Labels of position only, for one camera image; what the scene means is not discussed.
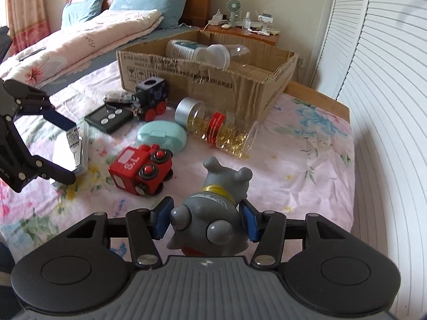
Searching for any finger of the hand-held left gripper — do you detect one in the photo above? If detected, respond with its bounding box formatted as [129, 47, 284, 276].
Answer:
[0, 117, 77, 185]
[0, 78, 78, 131]

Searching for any wooden table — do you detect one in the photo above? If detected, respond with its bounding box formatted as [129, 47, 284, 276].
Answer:
[285, 82, 351, 121]

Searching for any cardboard box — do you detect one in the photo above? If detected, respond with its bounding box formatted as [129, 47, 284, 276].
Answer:
[116, 28, 299, 125]

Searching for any orange patterned curtain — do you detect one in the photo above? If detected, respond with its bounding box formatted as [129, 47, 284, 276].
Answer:
[0, 0, 50, 57]

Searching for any translucent plastic cup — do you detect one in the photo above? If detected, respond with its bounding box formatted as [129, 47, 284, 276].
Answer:
[206, 43, 251, 71]

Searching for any grey big-eyed toy figure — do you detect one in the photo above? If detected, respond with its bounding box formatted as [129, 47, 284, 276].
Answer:
[166, 157, 253, 257]

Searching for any pink floral quilt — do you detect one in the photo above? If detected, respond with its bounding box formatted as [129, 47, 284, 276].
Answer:
[0, 8, 164, 84]

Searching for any pink floral bedsheet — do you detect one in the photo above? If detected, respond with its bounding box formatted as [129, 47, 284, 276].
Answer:
[0, 53, 356, 274]

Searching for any wooden nightstand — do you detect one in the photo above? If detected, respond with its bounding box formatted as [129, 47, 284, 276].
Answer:
[200, 23, 281, 47]

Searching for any white charger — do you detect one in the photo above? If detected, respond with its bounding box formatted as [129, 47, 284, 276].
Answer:
[208, 10, 227, 26]

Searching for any white bottle with teal label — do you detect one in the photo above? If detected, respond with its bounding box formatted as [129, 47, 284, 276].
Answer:
[166, 39, 209, 62]

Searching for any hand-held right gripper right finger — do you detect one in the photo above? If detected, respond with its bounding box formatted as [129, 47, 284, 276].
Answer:
[238, 199, 351, 270]

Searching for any clear jar of yellow capsules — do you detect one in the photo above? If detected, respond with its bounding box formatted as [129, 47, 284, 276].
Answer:
[174, 97, 259, 159]

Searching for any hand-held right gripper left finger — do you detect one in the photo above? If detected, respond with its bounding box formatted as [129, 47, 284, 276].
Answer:
[65, 196, 176, 270]

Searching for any mint green oval case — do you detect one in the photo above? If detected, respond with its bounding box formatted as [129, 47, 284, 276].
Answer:
[136, 120, 188, 152]

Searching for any red toy train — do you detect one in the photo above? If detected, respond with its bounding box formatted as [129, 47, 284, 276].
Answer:
[108, 143, 176, 198]

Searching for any small green desk fan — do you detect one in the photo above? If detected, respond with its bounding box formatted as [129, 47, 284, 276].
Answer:
[227, 0, 242, 29]

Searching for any white louvered closet door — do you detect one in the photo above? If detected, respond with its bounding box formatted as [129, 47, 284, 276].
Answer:
[337, 0, 427, 320]
[314, 0, 371, 104]

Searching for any black toy train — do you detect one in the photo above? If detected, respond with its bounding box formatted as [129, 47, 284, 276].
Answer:
[131, 77, 168, 122]

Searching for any blue-grey bedsheet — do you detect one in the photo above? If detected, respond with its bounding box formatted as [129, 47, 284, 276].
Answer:
[110, 23, 201, 50]

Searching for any clear plastic package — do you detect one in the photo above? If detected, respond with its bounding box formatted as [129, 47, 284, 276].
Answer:
[50, 122, 90, 187]

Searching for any blue pillow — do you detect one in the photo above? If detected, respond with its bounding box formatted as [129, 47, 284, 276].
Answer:
[61, 0, 105, 27]
[109, 0, 194, 29]

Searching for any small clear plastic item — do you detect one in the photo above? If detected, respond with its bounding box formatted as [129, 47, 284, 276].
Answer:
[103, 90, 136, 105]

